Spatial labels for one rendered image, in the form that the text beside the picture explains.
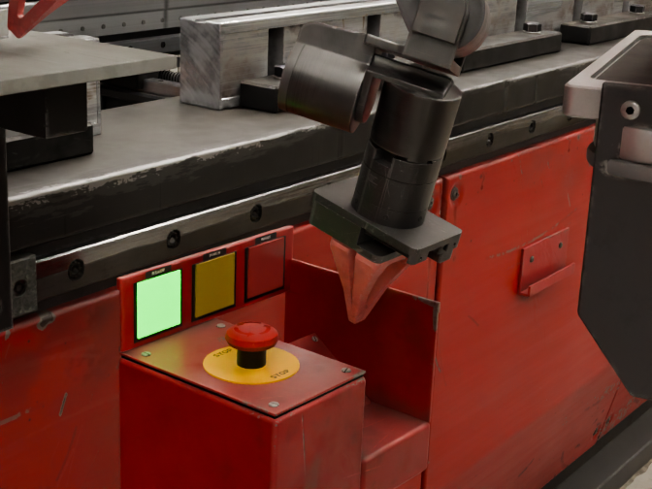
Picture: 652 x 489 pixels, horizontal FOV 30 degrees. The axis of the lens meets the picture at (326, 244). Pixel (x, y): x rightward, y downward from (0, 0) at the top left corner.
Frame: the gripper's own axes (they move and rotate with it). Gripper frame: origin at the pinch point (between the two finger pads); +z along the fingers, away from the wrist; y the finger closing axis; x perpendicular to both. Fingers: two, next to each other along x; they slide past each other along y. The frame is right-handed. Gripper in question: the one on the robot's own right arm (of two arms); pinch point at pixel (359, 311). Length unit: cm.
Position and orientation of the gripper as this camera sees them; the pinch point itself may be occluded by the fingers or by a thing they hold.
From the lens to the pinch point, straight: 96.6
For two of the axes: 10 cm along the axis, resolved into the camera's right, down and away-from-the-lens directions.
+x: -6.2, 2.2, -7.5
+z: -2.3, 8.6, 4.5
